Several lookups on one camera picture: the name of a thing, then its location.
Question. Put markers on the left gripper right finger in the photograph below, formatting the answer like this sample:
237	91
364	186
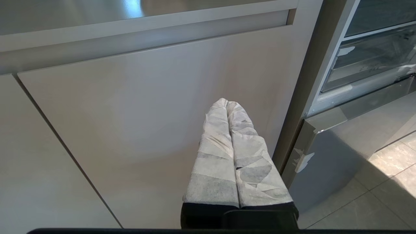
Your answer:
253	172

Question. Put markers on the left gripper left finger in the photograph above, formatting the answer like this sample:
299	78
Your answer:
214	169

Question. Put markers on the stainless steel fridge door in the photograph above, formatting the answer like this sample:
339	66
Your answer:
338	156

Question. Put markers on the clear fridge drawer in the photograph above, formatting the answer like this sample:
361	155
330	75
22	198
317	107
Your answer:
373	61

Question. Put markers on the beige cabinet door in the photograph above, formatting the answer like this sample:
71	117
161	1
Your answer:
130	123
39	169

